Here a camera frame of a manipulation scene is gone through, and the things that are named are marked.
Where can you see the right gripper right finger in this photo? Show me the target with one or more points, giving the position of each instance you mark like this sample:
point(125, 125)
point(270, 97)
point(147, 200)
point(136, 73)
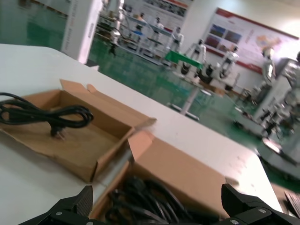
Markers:
point(248, 211)

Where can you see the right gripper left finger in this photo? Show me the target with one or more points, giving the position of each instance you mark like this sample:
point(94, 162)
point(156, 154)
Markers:
point(70, 211)

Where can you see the empty brown cardboard box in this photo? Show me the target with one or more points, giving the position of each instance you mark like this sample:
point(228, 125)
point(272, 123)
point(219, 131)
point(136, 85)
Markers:
point(77, 150)

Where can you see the white humanoid robot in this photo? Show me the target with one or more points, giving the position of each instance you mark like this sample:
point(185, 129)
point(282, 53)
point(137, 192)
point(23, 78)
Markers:
point(199, 50)
point(116, 35)
point(293, 70)
point(268, 65)
point(178, 37)
point(230, 56)

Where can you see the green cloth covered table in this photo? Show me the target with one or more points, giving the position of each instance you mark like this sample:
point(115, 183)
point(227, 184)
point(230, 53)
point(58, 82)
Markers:
point(178, 57)

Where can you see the white square pillar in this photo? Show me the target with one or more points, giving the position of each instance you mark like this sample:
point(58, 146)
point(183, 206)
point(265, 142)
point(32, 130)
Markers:
point(79, 30)

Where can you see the metal workbench shelf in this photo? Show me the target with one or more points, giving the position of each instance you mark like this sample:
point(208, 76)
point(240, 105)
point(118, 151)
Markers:
point(145, 44)

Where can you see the white table pedestal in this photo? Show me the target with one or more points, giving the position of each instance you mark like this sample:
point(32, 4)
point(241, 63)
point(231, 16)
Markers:
point(191, 100)

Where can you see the red framed wall poster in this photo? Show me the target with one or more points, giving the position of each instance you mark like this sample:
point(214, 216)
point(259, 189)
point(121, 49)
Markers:
point(248, 35)

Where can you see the wall poster board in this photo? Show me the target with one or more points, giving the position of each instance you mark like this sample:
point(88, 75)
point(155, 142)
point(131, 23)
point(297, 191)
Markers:
point(168, 11)

